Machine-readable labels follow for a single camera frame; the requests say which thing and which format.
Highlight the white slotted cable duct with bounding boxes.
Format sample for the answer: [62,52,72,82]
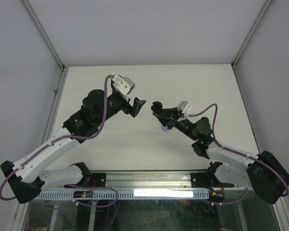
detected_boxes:
[36,189,209,201]

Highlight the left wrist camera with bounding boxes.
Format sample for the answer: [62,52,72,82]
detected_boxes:
[111,74,135,102]

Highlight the left metal frame post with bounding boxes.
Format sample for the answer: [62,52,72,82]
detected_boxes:
[20,0,65,71]

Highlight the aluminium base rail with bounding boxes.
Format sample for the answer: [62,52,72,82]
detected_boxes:
[38,170,256,192]

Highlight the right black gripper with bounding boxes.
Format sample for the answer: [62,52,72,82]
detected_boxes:
[153,106,198,141]

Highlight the lilac charging case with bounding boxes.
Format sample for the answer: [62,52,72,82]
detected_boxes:
[161,126,169,132]

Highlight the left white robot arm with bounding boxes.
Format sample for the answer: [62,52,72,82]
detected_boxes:
[0,90,146,204]

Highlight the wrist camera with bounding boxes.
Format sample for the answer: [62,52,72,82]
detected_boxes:
[177,101,192,119]
[111,74,135,102]

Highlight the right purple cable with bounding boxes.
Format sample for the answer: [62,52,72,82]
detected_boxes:
[189,103,289,205]

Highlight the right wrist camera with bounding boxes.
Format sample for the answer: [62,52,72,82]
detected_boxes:
[177,101,192,119]

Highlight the metal corner frame post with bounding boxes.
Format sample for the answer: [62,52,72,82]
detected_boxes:
[231,0,274,69]

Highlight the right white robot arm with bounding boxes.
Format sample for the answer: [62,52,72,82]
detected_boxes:
[151,102,289,204]

